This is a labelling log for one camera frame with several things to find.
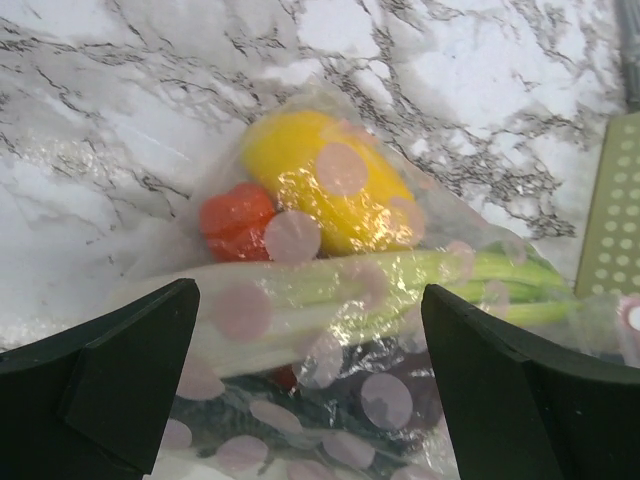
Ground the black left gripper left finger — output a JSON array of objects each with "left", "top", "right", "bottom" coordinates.
[{"left": 1, "top": 279, "right": 200, "bottom": 479}]

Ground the small red fake pepper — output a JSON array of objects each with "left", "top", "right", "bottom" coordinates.
[{"left": 199, "top": 182, "right": 276, "bottom": 262}]

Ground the clear zip top bag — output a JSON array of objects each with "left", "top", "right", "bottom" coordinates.
[{"left": 108, "top": 82, "right": 639, "bottom": 479}]

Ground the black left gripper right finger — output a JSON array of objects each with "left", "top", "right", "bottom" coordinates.
[{"left": 421, "top": 285, "right": 639, "bottom": 479}]

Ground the green fake vegetable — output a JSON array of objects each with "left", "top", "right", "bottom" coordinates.
[{"left": 107, "top": 244, "right": 584, "bottom": 379}]

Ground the dark purple fake food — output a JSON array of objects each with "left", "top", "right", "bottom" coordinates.
[{"left": 224, "top": 337, "right": 443, "bottom": 456}]

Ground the yellow fake pepper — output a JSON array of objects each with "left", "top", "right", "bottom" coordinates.
[{"left": 241, "top": 110, "right": 425, "bottom": 256}]

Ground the green perforated plastic basket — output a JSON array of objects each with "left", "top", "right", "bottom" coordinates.
[{"left": 575, "top": 113, "right": 640, "bottom": 297}]

